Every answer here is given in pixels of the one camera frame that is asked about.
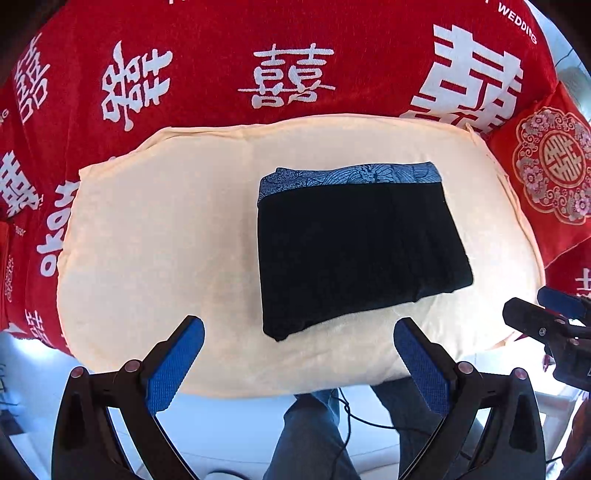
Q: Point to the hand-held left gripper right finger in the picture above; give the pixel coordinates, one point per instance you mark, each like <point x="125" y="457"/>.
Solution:
<point x="425" y="364"/>

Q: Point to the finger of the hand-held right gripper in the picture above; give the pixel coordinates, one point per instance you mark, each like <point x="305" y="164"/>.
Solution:
<point x="561" y="300"/>
<point x="526" y="316"/>

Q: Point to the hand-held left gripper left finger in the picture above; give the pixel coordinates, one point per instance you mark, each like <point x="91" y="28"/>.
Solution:
<point x="175" y="364"/>

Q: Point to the dark pants with patterned waistband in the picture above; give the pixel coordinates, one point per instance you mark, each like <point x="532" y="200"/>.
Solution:
<point x="360" y="249"/>

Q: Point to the person's right leg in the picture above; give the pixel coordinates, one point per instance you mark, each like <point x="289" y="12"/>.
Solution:
<point x="406" y="415"/>

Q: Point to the person's leg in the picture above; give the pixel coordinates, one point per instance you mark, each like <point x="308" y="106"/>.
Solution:
<point x="304" y="438"/>
<point x="406" y="415"/>

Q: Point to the red floral emblem pillow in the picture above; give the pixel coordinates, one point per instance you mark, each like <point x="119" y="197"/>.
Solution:
<point x="554" y="166"/>

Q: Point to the cream towel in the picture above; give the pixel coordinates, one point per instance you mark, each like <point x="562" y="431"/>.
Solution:
<point x="161" y="230"/>

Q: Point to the person's left leg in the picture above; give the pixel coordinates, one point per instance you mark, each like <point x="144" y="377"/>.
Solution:
<point x="304" y="438"/>

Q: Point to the red printed blanket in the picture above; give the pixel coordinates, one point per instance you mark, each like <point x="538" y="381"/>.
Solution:
<point x="231" y="46"/>

